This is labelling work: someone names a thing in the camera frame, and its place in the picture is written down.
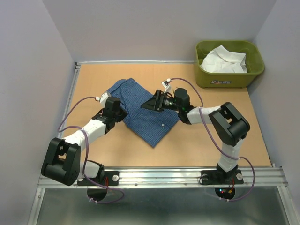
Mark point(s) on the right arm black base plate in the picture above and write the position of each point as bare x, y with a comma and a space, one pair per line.
224, 181

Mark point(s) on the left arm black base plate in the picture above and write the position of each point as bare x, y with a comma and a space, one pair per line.
103, 188

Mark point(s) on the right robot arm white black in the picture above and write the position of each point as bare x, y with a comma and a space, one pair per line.
230, 125

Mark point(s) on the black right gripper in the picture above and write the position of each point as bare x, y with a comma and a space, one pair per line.
155, 103

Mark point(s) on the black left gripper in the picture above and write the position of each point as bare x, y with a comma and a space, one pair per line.
123, 114

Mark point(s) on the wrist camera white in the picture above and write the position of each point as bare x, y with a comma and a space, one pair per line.
166, 85
102, 99

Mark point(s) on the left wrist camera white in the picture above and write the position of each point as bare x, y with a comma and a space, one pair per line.
102, 99

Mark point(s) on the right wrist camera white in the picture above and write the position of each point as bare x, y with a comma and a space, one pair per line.
166, 85

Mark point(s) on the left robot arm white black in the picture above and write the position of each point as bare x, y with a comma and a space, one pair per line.
62, 160

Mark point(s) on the green plastic bin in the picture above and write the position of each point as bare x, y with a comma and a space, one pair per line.
254, 64

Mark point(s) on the blue plaid long sleeve shirt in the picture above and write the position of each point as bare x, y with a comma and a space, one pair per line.
150, 125

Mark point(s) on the white cloth in bin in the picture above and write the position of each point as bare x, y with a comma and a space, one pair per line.
220, 60

